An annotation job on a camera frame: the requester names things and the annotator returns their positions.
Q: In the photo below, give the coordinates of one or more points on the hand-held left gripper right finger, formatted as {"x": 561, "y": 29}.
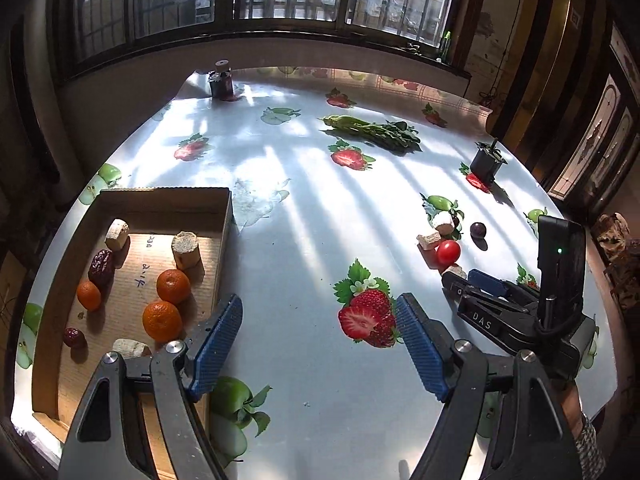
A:
{"x": 420, "y": 345}

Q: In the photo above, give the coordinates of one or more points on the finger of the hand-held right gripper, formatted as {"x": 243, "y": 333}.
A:
{"x": 480, "y": 315}
{"x": 487, "y": 282}

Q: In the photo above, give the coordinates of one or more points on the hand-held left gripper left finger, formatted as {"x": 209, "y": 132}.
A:
{"x": 215, "y": 350}

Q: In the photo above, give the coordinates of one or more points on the orange tangerine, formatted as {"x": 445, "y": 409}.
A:
{"x": 162, "y": 319}
{"x": 173, "y": 286}

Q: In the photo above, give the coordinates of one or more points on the large beige sugarcane piece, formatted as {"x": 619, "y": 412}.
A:
{"x": 186, "y": 250}

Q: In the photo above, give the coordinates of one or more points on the cardboard box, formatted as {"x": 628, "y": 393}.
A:
{"x": 135, "y": 270}

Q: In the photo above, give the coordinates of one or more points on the small tangerine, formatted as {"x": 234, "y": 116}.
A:
{"x": 89, "y": 295}

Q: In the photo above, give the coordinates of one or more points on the large red date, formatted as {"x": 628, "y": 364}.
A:
{"x": 101, "y": 267}

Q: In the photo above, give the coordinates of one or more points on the small red date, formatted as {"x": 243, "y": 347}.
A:
{"x": 74, "y": 337}

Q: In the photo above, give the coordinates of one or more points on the person's right forearm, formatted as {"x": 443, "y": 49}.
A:
{"x": 585, "y": 440}

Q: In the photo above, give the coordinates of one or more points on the red tomato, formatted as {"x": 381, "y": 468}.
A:
{"x": 448, "y": 252}

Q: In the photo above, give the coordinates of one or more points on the dark purple plum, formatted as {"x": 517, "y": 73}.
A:
{"x": 478, "y": 230}

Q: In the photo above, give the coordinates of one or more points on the brown lumpy bundle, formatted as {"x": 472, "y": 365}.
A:
{"x": 612, "y": 235}

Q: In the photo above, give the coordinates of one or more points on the small beige sugarcane piece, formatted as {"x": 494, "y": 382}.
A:
{"x": 429, "y": 240}

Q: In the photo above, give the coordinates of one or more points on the black cup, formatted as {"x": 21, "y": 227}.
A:
{"x": 485, "y": 165}

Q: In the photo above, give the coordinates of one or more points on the stained glass door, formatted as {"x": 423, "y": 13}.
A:
{"x": 595, "y": 145}

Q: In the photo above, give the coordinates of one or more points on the fruit print tablecloth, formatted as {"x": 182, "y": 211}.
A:
{"x": 310, "y": 240}

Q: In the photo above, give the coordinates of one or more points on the green leafy vegetable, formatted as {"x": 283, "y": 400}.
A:
{"x": 370, "y": 130}

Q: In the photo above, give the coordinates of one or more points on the green bottle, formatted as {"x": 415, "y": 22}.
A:
{"x": 445, "y": 45}

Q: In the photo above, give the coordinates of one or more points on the small dark jar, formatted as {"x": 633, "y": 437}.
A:
{"x": 221, "y": 85}

